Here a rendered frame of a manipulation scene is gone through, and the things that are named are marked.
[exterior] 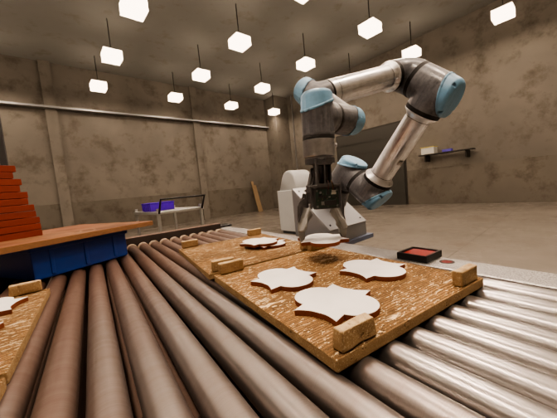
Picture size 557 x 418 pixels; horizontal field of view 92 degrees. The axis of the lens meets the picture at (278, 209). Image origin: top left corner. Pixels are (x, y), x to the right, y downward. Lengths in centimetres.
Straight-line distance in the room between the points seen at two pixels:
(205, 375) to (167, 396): 4
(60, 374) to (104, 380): 7
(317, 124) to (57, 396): 60
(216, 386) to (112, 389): 12
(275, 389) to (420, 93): 90
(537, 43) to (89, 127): 1407
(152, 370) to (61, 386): 10
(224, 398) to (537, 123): 1066
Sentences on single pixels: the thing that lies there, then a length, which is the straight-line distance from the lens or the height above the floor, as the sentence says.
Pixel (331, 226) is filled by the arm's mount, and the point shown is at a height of 95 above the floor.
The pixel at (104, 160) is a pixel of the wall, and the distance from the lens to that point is 1190.
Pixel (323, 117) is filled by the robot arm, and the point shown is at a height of 127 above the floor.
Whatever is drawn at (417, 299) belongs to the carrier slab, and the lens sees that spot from 48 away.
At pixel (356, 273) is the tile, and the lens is 57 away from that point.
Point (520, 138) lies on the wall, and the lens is 1078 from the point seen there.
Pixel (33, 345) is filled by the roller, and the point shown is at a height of 92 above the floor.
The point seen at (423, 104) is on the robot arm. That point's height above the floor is 134.
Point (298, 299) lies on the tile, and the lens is 46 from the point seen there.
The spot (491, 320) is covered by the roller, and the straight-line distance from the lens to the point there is 50.
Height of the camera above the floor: 113
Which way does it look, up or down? 4 degrees down
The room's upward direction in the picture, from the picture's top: 6 degrees counter-clockwise
